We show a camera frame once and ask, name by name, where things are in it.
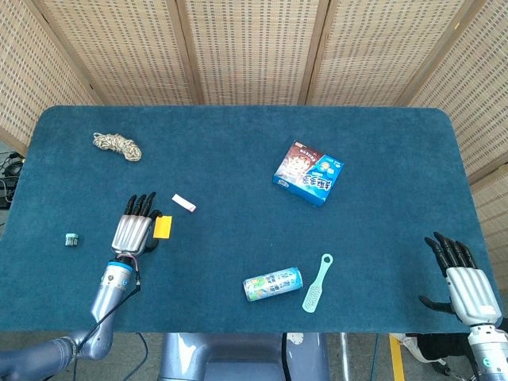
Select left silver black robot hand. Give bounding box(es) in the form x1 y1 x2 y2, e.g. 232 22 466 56
111 191 164 256

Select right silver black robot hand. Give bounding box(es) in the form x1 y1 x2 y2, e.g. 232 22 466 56
418 232 503 329

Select small white pink eraser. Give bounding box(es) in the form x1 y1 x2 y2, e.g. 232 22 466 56
171 193 198 214

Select white black shoe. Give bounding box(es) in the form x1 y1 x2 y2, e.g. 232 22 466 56
398 332 469 364

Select dark blue table cloth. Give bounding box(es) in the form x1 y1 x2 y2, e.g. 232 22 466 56
0 105 502 333

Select light blue drink can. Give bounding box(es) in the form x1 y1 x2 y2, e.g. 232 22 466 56
242 267 304 302

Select mint green plastic brush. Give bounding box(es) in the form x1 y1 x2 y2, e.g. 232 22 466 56
302 253 334 313

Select grey blue robot torso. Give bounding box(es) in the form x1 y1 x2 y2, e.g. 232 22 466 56
158 332 330 381

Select blue cookie box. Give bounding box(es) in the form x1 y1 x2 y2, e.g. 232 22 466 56
272 140 345 208

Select woven bamboo folding screen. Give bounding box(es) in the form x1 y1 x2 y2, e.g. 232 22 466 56
0 0 508 275

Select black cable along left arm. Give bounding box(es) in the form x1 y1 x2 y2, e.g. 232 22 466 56
71 260 143 381

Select coiled beige rope bundle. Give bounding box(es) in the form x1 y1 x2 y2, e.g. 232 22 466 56
92 132 143 163

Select black floor cables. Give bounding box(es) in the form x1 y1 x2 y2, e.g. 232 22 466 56
0 152 25 210

